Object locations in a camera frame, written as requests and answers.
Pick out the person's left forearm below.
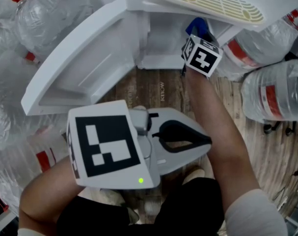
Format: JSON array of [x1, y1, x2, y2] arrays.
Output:
[[18, 155, 85, 231]]

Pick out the cream slotted drip tray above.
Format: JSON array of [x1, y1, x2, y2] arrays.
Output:
[[143, 0, 265, 26]]

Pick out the black office chair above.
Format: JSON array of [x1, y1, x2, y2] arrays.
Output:
[[263, 120, 298, 149]]

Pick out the white water dispenser cabinet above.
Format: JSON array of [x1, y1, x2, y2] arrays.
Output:
[[124, 0, 298, 70]]

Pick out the blue object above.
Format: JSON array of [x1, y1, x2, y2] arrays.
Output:
[[185, 17, 210, 37]]

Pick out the black trousers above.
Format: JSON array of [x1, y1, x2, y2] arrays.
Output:
[[56, 177, 225, 236]]

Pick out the person's beige shoe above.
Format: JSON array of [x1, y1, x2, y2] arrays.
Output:
[[183, 166, 206, 185], [99, 188, 126, 206]]

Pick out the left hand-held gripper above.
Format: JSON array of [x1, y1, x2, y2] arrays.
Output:
[[66, 99, 213, 189]]

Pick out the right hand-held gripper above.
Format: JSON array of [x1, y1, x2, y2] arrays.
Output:
[[181, 25, 223, 78]]

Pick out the person's right forearm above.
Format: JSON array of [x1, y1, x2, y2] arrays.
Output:
[[184, 67, 261, 207]]

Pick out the black floor cable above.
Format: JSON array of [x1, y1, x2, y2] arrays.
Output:
[[272, 168, 298, 206]]

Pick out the person's left beige shoe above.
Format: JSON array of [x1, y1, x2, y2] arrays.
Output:
[[99, 188, 126, 206]]

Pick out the white cabinet door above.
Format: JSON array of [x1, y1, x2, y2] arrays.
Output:
[[21, 0, 136, 117]]

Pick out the person's right beige shoe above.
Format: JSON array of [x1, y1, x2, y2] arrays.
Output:
[[183, 166, 206, 185]]

